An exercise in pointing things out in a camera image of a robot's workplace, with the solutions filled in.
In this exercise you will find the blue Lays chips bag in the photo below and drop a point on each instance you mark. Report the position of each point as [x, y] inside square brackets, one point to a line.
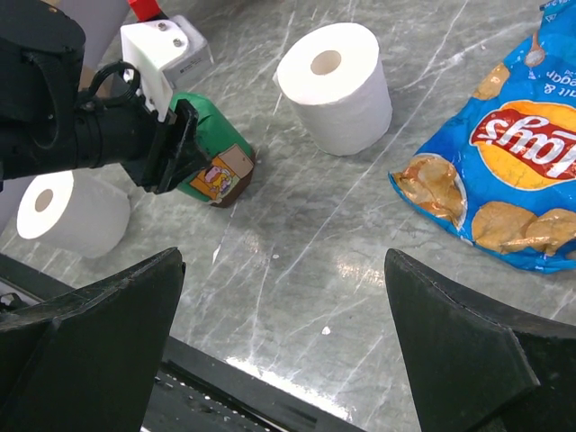
[500, 175]

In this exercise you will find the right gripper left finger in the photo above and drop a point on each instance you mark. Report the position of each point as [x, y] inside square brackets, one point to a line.
[86, 360]

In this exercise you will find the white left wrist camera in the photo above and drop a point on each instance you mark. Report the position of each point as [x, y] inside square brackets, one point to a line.
[170, 55]

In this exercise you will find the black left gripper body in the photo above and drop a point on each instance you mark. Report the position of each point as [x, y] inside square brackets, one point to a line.
[49, 123]

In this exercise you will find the white roll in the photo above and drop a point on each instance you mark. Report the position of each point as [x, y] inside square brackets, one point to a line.
[74, 211]
[334, 80]

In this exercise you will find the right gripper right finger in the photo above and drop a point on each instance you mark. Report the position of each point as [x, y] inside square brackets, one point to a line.
[474, 363]

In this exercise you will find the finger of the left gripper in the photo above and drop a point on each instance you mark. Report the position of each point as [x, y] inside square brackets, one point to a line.
[174, 154]

